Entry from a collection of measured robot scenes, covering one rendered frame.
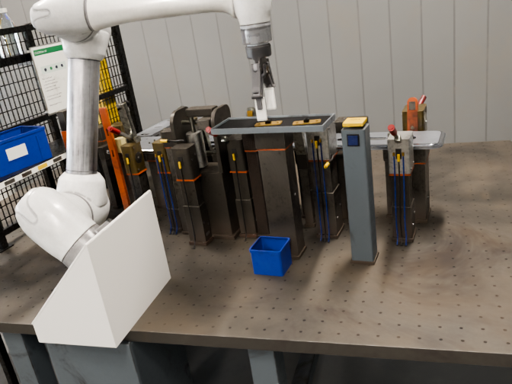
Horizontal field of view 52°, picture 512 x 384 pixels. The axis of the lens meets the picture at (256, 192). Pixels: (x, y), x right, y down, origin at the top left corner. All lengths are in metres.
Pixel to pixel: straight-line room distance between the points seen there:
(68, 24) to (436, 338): 1.31
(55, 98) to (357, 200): 1.59
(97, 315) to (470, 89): 2.97
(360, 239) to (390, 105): 2.26
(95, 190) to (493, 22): 2.77
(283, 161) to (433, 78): 2.29
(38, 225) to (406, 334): 1.07
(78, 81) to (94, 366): 0.89
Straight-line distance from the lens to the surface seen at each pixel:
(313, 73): 3.85
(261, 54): 1.57
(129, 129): 2.16
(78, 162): 1.82
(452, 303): 1.53
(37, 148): 2.29
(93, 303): 1.49
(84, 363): 1.76
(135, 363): 1.66
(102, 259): 1.45
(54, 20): 1.68
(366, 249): 1.69
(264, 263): 1.68
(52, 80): 2.66
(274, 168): 1.66
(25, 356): 1.98
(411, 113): 2.02
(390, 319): 1.47
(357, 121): 1.55
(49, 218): 1.65
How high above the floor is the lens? 1.56
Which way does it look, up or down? 21 degrees down
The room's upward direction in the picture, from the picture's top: 9 degrees counter-clockwise
